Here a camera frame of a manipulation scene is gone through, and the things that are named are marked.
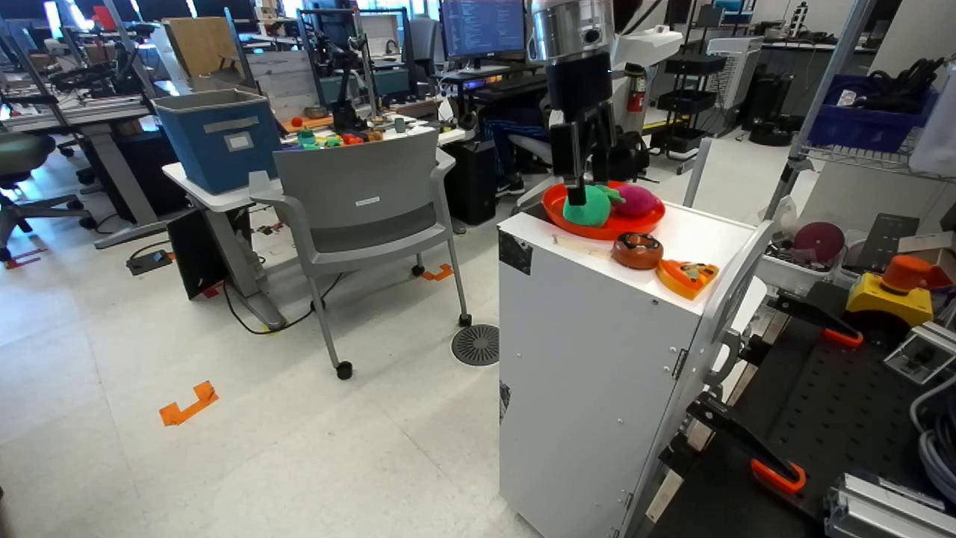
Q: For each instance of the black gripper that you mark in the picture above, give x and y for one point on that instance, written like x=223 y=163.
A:
x=580 y=88

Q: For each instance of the green plush toy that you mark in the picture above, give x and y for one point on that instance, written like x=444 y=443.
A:
x=589 y=211

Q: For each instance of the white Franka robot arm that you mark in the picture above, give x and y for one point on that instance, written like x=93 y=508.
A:
x=568 y=26

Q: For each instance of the pink plush toy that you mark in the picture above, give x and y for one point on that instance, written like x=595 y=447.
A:
x=641 y=201

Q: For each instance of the orange toy pizza slice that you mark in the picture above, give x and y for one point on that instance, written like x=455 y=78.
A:
x=685 y=280

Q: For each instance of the white toy fridge cabinet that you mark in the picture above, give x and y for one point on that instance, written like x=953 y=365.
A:
x=586 y=398

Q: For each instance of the black backpack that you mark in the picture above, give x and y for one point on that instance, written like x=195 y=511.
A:
x=631 y=156

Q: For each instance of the orange round plate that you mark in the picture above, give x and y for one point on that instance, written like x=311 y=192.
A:
x=623 y=230

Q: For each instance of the black computer tower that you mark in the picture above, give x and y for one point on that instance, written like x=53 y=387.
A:
x=472 y=183

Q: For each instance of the small brown donut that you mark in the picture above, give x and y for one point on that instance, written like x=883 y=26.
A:
x=638 y=253

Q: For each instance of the computer monitor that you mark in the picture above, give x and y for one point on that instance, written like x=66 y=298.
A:
x=483 y=32

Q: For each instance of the grey round floor base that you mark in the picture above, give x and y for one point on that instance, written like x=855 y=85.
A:
x=475 y=344

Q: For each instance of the grey plastic visitor chair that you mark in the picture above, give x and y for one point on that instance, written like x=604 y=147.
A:
x=359 y=189

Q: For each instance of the black tabletop device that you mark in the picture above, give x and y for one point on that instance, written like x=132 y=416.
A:
x=344 y=70

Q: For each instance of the grey diagonal metal pole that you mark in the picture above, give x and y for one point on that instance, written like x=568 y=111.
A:
x=823 y=100

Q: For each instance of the maroon round object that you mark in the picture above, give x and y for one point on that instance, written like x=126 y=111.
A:
x=820 y=244

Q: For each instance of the colourful small toys pile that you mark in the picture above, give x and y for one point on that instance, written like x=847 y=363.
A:
x=317 y=138

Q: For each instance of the blue plastic crate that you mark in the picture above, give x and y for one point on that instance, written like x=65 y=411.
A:
x=867 y=123

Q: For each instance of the white equipment box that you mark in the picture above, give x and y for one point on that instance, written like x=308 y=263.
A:
x=286 y=85

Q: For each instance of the grey perforated metal plate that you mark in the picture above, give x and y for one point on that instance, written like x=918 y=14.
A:
x=885 y=239

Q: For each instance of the black orange bar clamp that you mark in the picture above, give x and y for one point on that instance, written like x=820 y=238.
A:
x=777 y=478
x=840 y=338

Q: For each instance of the yellow emergency stop box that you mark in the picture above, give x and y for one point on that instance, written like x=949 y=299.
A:
x=883 y=299

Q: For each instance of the blue storage bin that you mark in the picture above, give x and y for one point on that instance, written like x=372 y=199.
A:
x=213 y=138

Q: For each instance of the white desk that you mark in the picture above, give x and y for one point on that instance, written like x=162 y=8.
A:
x=198 y=196

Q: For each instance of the cardboard box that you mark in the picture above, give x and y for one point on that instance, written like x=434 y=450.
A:
x=205 y=50

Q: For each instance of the black under-desk box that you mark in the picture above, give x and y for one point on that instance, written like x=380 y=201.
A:
x=198 y=256

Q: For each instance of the black floor device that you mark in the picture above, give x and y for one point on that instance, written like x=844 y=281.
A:
x=150 y=260

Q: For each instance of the orange floor tape marker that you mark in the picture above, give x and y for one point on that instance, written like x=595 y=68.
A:
x=180 y=411

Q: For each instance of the grey office desk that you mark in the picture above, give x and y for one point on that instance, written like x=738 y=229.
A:
x=69 y=114

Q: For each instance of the dark office chair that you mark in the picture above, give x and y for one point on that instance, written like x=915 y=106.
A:
x=18 y=153

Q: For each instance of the silver mounting bracket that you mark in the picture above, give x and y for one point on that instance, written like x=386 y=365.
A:
x=921 y=353

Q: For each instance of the long aluminium extrusion rail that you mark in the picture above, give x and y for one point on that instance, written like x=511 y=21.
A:
x=877 y=504

